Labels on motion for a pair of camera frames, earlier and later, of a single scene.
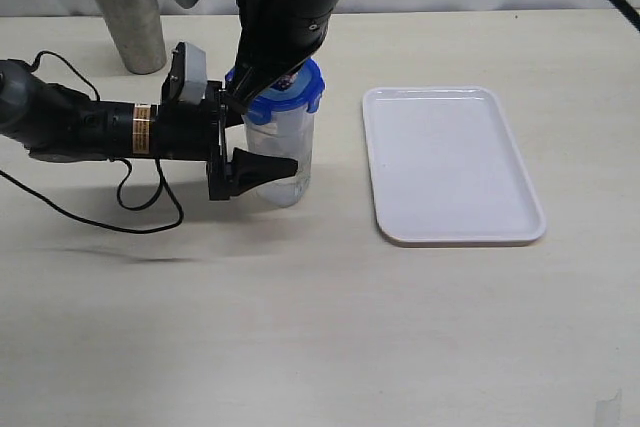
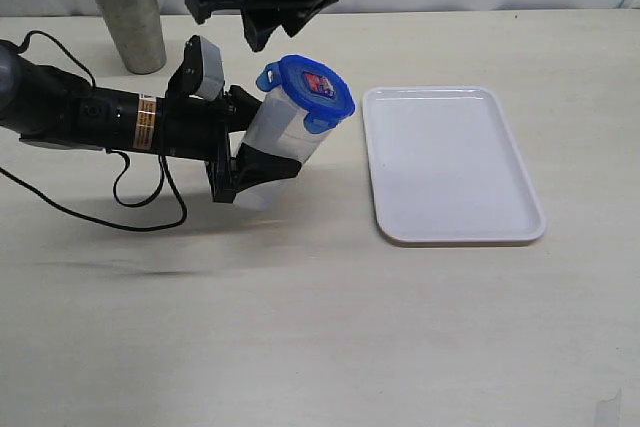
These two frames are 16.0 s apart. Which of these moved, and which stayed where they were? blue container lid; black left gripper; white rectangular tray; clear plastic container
Moved: clear plastic container; blue container lid
Stayed: white rectangular tray; black left gripper
